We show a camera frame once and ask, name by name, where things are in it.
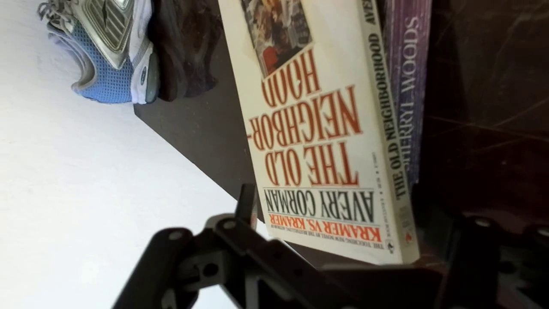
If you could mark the patterned flat box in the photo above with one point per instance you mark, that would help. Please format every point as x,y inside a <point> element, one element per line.
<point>408,69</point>

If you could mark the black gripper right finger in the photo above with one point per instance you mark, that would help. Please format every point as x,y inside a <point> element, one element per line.
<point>477,268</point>

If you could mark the grey and blue sneaker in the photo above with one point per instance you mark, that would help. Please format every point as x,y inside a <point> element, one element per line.
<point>108,57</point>

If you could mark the white paperback book red title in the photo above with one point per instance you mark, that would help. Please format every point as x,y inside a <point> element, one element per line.
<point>319,113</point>

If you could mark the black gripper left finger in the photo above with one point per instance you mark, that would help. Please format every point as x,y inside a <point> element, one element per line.
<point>154,275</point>

